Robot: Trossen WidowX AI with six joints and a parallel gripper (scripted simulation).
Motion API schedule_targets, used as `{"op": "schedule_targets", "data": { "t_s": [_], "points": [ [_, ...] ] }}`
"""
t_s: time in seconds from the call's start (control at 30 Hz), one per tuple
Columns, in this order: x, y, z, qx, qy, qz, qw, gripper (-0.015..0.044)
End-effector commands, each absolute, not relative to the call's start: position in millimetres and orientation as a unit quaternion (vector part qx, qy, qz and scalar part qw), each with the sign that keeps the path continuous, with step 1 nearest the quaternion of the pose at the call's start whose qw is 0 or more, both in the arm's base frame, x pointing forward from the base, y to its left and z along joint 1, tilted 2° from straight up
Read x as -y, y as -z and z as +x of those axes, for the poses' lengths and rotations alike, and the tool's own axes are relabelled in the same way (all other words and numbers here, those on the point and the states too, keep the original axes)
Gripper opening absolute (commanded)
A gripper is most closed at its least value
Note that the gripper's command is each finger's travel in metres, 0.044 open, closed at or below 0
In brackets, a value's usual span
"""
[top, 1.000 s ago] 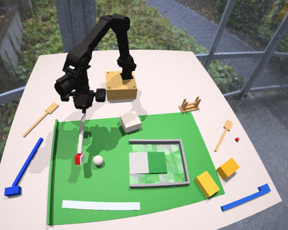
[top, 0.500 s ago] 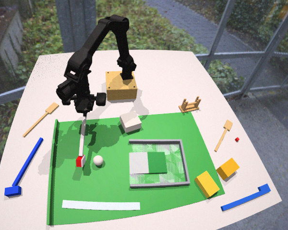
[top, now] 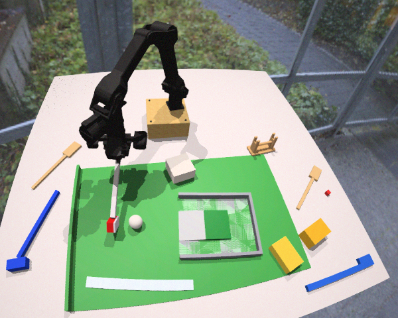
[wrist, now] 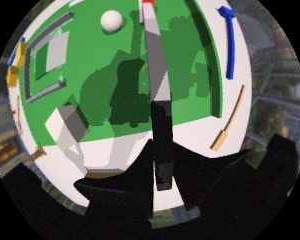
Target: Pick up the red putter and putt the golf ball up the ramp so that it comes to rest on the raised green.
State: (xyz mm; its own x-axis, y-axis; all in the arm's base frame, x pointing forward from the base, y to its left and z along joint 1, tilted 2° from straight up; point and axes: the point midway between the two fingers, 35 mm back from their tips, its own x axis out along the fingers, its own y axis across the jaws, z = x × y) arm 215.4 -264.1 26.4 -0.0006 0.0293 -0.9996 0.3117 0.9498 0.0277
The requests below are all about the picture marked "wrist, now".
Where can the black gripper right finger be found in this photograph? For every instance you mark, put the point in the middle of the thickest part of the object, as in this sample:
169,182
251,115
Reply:
196,175

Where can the white cube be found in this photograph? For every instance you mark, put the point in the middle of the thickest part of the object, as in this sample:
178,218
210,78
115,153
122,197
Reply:
65,126

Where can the white golf ball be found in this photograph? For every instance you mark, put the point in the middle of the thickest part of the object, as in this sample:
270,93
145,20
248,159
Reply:
111,20

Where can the white flat strip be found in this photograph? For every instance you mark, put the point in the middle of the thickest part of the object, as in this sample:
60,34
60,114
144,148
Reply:
75,2

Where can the green mat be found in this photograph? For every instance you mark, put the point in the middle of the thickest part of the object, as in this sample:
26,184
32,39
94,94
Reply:
106,72

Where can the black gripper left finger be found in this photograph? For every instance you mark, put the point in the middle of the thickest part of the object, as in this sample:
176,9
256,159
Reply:
134,187

